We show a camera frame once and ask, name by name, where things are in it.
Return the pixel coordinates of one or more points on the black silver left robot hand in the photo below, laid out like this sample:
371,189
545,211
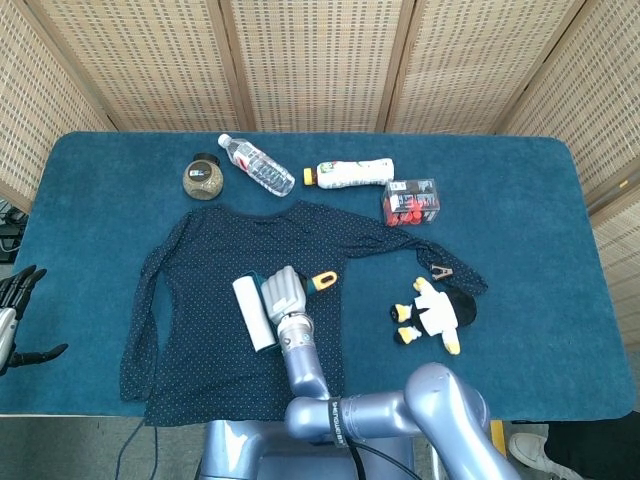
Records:
7,330

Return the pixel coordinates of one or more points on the teal plush table cover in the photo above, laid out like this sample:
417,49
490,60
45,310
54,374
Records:
525,250

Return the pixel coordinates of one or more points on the white drink bottle yellow cap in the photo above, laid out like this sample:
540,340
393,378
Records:
355,172

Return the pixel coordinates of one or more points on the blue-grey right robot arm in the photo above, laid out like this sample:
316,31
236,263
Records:
450,400

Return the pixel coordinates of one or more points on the box of red items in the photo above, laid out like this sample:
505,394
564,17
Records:
412,202

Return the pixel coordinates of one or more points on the black trousers of person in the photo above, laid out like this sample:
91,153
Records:
595,452

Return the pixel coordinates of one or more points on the penguin plush toy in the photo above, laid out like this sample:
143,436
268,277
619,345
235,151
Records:
437,310

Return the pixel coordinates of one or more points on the small brown black clip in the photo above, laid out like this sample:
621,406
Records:
442,271

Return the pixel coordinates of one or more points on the round glass jar black lid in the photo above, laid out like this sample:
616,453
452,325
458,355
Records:
202,180

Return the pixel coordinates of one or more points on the navy polka dot shirt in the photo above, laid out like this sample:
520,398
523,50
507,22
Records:
210,260

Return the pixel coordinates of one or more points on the clear plastic water bottle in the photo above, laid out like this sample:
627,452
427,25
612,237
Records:
260,167

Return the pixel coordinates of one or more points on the woven bamboo folding screen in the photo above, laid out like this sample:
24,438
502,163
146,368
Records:
320,60

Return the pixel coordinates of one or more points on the blue-grey robot torso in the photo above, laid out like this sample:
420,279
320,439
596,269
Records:
240,450

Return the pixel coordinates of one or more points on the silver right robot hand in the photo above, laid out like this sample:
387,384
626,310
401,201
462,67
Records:
282,295

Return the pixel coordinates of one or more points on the white shoe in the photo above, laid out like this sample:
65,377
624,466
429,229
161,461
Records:
527,447

